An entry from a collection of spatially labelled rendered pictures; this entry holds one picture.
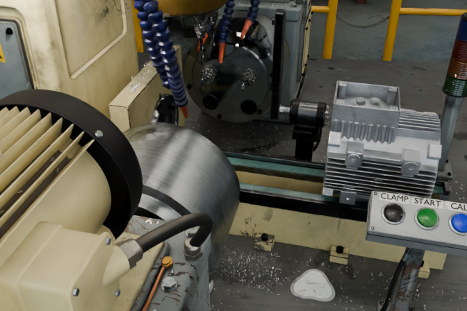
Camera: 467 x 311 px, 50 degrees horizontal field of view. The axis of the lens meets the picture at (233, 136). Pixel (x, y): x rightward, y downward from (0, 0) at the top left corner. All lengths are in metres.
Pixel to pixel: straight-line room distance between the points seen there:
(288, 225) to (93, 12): 0.59
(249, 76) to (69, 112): 0.76
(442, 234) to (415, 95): 1.02
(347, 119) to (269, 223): 0.30
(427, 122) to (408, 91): 0.82
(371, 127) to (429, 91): 0.90
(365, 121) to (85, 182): 0.60
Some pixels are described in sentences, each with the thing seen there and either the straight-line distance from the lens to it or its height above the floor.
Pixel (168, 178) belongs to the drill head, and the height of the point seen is 1.15.
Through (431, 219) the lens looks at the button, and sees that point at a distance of 0.83.
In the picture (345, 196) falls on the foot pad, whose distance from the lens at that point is 0.99.
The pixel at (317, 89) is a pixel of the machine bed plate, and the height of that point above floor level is 0.80.
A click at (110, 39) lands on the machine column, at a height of 1.18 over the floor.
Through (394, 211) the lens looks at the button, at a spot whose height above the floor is 1.07.
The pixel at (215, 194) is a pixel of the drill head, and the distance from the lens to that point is 0.76.
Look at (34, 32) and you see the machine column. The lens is 0.91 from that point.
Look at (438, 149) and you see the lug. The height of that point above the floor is 1.09.
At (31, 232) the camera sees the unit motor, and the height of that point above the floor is 1.31.
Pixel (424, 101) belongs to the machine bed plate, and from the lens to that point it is 1.77.
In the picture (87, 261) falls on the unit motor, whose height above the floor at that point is 1.31.
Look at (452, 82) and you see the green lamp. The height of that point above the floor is 1.06.
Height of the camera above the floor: 1.59
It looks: 32 degrees down
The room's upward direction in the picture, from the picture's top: straight up
